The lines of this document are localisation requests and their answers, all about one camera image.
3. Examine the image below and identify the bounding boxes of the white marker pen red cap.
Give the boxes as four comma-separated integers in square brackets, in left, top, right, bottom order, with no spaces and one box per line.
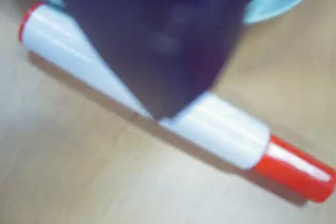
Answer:
[17,2,336,204]

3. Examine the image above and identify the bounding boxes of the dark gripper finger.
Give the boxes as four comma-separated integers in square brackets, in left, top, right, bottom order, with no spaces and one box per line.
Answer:
[46,0,250,120]

